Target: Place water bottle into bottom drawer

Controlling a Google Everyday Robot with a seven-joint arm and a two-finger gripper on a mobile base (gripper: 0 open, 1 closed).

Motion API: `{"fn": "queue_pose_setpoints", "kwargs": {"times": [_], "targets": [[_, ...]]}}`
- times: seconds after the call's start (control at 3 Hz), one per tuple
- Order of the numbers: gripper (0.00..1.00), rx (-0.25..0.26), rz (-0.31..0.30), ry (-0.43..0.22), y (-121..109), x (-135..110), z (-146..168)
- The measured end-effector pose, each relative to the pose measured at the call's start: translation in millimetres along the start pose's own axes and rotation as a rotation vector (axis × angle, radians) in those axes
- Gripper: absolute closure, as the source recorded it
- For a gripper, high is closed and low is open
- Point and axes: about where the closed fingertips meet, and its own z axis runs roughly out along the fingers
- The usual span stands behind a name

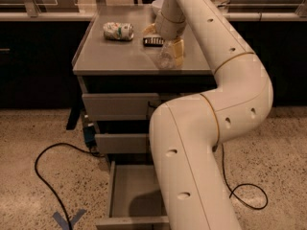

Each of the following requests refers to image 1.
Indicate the blue tape floor mark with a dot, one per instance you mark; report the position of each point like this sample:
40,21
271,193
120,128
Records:
68,223

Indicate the top grey drawer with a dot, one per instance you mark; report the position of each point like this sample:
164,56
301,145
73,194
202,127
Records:
123,106

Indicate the white bowl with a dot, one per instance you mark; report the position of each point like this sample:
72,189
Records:
157,6

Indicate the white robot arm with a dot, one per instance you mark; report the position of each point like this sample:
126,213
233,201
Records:
184,131

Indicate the black chocolate bar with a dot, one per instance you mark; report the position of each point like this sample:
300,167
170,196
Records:
153,41

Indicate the grey drawer cabinet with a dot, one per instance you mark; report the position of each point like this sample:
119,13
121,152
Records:
111,66

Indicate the clear plastic water bottle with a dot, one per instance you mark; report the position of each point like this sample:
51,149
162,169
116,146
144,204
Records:
166,58

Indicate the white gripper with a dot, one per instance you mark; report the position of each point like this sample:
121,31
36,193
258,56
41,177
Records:
168,28

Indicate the blue power adapter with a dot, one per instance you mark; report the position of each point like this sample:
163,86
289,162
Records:
89,136

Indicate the middle grey drawer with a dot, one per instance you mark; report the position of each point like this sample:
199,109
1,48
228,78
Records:
122,143

